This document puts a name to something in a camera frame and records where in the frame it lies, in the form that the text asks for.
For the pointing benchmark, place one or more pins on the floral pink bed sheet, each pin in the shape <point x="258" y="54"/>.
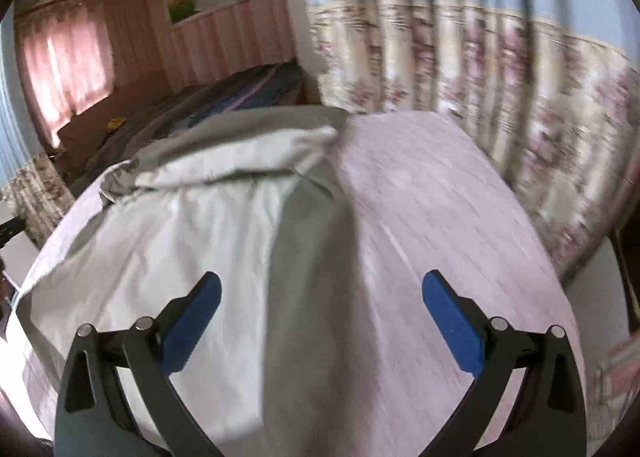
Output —
<point x="450" y="217"/>

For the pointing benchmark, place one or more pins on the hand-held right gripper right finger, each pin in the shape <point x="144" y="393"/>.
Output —
<point x="450" y="322"/>

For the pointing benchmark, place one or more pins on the olive green jacket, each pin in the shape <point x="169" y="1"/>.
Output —
<point x="225" y="217"/>

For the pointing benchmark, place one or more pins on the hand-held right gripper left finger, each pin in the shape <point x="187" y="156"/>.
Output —
<point x="192" y="322"/>

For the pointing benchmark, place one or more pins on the dark striped bed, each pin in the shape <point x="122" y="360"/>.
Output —
<point x="190" y="107"/>

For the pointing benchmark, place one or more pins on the blue floral curtain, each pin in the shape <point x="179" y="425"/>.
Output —
<point x="25" y="157"/>
<point x="460" y="67"/>

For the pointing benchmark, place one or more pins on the pink window curtain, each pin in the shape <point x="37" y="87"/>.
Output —
<point x="65" y="67"/>

